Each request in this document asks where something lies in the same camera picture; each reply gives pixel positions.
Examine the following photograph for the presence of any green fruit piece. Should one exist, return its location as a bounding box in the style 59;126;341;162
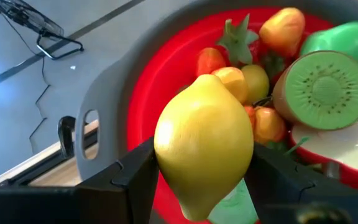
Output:
208;179;260;224

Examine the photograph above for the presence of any yellow mango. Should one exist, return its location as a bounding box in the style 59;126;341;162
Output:
153;73;255;222

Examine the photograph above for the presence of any black fan cable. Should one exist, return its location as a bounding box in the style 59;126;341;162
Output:
0;12;52;153

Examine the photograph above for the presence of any black clamp handle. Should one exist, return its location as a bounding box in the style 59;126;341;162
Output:
57;115;76;160

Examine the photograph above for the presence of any orange pear with stem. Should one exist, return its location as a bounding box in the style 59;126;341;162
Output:
259;7;306;57

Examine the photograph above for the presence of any green pear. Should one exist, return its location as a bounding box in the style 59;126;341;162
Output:
300;21;358;77

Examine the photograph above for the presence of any cream peach half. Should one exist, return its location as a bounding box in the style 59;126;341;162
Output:
290;104;358;192

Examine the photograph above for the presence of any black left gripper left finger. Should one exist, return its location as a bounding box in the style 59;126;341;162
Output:
0;136;160;224

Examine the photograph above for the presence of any black floor fan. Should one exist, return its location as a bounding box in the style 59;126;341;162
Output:
0;0;85;60

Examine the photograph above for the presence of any yellow lemon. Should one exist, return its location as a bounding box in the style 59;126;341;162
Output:
241;64;270;104

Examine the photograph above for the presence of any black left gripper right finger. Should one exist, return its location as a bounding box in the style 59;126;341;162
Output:
244;143;358;224

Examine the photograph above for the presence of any red collapsible colander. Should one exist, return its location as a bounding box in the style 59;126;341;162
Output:
74;0;358;224

